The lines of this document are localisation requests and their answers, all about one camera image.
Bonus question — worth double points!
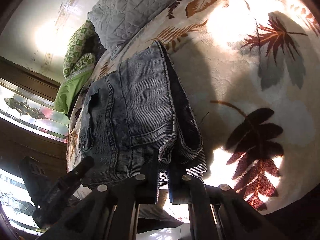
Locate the stained glass window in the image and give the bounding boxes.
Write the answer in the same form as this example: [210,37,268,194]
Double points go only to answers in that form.
[1,79,69,236]

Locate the grey denim pants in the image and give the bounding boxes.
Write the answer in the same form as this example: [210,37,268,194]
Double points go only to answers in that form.
[79,41,207,189]

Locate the green patterned quilt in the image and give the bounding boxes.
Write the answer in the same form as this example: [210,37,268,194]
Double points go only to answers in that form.
[54,21,96,115]

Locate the leaf patterned bed blanket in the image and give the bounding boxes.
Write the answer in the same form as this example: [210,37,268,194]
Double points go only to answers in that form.
[67,0,319,215]

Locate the grey quilted pillow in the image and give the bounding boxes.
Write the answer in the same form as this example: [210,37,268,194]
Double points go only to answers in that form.
[87,0,176,58]

